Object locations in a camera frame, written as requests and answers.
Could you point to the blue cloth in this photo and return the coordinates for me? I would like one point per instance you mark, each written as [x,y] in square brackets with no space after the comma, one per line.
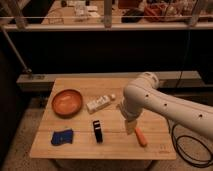
[62,137]

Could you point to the black eraser block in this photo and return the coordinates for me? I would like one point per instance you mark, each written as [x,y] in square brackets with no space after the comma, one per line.
[97,131]

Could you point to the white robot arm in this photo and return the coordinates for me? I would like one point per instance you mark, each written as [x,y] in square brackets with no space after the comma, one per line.
[142,92]

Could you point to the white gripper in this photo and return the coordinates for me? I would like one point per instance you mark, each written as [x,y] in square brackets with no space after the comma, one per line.
[130,126]

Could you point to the orange carrot toy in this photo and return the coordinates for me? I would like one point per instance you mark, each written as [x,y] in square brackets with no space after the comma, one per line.
[141,138]

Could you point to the wooden table board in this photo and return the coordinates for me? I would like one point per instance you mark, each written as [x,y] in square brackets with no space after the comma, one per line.
[117,144]

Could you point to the grey metal rail beam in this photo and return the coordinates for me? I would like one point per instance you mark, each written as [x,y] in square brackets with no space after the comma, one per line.
[167,79]

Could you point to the white tube bottle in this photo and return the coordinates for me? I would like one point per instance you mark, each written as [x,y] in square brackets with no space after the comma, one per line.
[100,103]

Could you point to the orange wooden bowl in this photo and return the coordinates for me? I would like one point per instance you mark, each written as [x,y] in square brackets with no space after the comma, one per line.
[67,103]

